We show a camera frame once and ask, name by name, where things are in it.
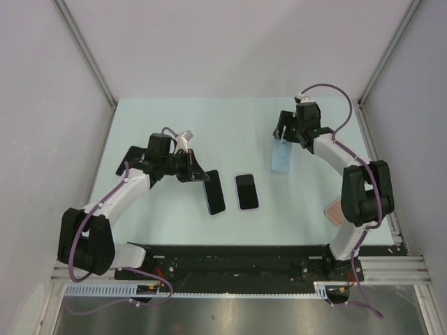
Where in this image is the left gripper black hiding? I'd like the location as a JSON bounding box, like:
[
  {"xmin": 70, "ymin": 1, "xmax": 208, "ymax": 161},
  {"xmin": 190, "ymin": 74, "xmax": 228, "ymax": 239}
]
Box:
[{"xmin": 161, "ymin": 149, "xmax": 209, "ymax": 182}]

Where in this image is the black phone teal edge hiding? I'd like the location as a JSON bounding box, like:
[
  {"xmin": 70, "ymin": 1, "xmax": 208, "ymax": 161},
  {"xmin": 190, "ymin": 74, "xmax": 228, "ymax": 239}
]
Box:
[{"xmin": 203, "ymin": 170, "xmax": 226, "ymax": 216}]

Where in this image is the light blue phone case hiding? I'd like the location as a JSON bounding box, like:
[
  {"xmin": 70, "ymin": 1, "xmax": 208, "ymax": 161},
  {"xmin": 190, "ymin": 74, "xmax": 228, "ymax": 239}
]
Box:
[{"xmin": 271, "ymin": 139, "xmax": 292, "ymax": 174}]

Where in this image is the lilac phone case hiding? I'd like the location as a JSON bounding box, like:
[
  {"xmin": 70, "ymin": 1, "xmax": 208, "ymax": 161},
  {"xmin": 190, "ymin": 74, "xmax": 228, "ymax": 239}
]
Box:
[{"xmin": 238, "ymin": 205, "xmax": 259, "ymax": 212}]

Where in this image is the blue phone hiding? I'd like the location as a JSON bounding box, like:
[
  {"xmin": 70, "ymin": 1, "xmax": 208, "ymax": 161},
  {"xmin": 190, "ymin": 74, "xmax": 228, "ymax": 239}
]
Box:
[{"xmin": 235, "ymin": 174, "xmax": 259, "ymax": 211}]

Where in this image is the black phone purple edge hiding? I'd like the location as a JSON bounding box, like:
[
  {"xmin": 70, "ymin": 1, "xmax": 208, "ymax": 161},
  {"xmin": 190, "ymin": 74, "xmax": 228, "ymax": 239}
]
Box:
[{"xmin": 115, "ymin": 146, "xmax": 146, "ymax": 176}]

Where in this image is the pink phone case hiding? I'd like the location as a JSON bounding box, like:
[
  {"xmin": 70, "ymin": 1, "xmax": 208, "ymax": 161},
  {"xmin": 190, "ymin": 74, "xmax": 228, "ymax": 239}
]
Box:
[{"xmin": 324, "ymin": 199, "xmax": 345, "ymax": 227}]

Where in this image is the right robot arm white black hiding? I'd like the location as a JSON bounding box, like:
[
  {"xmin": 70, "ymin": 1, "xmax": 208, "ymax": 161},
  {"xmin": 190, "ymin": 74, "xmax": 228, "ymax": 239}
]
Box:
[{"xmin": 272, "ymin": 96, "xmax": 395, "ymax": 280}]

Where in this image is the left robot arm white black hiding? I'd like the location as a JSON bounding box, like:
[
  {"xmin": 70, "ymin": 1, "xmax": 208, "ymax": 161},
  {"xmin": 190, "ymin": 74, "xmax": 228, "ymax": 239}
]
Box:
[{"xmin": 57, "ymin": 131, "xmax": 210, "ymax": 283}]

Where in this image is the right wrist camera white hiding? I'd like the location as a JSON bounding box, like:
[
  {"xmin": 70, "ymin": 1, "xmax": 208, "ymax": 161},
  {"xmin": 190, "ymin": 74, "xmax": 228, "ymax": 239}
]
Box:
[{"xmin": 294, "ymin": 92, "xmax": 314, "ymax": 104}]

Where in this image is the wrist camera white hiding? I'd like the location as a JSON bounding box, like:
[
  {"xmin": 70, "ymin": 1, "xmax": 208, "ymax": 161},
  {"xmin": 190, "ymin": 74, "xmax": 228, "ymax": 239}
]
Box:
[
  {"xmin": 175, "ymin": 131, "xmax": 193, "ymax": 153},
  {"xmin": 294, "ymin": 92, "xmax": 314, "ymax": 104}
]

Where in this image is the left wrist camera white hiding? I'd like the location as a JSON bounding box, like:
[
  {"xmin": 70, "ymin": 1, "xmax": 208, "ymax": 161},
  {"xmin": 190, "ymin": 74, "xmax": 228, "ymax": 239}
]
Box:
[{"xmin": 175, "ymin": 131, "xmax": 193, "ymax": 153}]

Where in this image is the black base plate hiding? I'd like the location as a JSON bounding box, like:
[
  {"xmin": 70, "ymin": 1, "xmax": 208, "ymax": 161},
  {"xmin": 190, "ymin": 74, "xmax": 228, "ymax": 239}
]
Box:
[{"xmin": 115, "ymin": 244, "xmax": 366, "ymax": 295}]

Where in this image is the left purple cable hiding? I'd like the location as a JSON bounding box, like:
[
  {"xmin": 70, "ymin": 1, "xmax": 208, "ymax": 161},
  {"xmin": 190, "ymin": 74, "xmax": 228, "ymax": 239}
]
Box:
[{"xmin": 66, "ymin": 127, "xmax": 175, "ymax": 317}]

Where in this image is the slotted cable duct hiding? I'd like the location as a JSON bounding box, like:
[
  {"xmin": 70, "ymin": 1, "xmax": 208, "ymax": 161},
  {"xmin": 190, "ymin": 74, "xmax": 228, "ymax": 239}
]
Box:
[{"xmin": 64, "ymin": 281, "xmax": 348, "ymax": 299}]

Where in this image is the aluminium rail frame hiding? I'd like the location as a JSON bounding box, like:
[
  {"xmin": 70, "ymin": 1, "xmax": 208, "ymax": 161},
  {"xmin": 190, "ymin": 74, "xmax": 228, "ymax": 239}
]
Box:
[{"xmin": 359, "ymin": 256, "xmax": 432, "ymax": 285}]

